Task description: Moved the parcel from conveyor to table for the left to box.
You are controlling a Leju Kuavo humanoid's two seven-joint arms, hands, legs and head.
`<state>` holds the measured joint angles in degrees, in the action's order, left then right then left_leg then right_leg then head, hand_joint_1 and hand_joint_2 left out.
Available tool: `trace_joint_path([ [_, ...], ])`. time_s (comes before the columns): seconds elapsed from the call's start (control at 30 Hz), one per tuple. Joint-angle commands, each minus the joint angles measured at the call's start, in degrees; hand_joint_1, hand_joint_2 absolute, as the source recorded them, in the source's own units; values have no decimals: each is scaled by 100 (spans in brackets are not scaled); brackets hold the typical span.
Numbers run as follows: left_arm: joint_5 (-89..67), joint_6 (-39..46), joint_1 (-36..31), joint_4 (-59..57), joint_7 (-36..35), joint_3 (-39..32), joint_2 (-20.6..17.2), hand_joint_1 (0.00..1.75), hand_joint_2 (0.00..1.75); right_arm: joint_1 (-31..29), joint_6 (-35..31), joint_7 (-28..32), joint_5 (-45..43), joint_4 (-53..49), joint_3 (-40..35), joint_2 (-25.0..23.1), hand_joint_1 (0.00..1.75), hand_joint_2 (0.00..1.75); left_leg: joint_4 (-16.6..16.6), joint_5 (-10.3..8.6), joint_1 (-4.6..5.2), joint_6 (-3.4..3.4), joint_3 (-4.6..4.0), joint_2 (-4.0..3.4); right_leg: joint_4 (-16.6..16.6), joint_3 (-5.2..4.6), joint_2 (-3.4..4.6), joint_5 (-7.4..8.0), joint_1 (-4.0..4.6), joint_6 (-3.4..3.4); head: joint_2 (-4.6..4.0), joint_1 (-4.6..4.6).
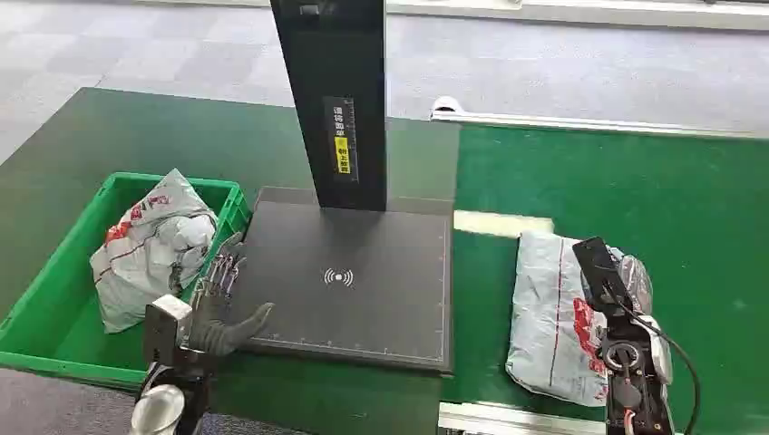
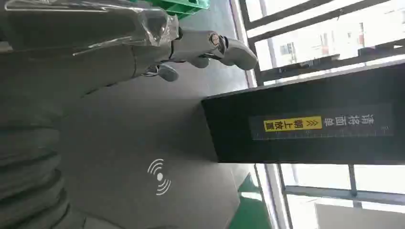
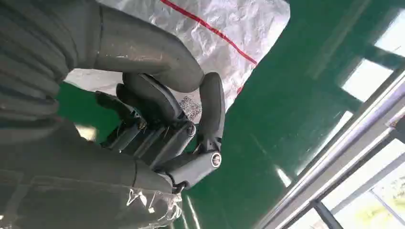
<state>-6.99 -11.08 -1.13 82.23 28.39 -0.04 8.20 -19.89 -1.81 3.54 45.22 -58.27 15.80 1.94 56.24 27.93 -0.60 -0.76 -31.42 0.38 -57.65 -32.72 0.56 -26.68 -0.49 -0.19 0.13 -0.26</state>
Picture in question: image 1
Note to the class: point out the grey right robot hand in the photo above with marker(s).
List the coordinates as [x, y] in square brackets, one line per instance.
[638, 282]

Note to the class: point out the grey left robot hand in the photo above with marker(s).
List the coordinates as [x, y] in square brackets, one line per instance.
[213, 324]

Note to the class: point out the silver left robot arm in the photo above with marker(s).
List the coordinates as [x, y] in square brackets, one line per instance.
[165, 402]

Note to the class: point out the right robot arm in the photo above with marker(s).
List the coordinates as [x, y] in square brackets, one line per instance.
[637, 372]

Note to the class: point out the green conveyor belt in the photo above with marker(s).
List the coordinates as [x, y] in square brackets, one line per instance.
[691, 228]

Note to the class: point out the grey parcel bag, crumpled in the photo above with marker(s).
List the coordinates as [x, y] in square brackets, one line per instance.
[150, 252]

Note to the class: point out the grey parcel bag, flat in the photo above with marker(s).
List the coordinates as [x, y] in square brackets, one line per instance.
[544, 324]

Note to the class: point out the pale tape strip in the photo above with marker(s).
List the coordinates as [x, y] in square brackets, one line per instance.
[501, 224]

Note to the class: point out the green plastic crate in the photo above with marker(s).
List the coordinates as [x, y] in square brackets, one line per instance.
[57, 336]

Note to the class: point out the yellow and black column label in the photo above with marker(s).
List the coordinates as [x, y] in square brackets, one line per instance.
[342, 144]

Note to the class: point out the black scanner column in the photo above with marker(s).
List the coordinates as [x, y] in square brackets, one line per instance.
[336, 66]

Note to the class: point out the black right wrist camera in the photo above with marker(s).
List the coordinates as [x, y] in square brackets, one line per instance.
[598, 270]

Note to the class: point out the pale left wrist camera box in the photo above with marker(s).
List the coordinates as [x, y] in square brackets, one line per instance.
[163, 327]

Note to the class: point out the black scanner base plate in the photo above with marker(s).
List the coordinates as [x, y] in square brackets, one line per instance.
[360, 312]

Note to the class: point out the long metal conveyor rail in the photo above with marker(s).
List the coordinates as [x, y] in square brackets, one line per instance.
[601, 124]

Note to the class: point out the short metal conveyor rail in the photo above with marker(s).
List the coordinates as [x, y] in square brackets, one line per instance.
[516, 420]

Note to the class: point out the white round rail cap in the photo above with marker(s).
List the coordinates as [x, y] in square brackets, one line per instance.
[447, 104]

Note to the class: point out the white floor rail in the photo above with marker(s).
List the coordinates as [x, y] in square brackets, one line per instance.
[577, 13]

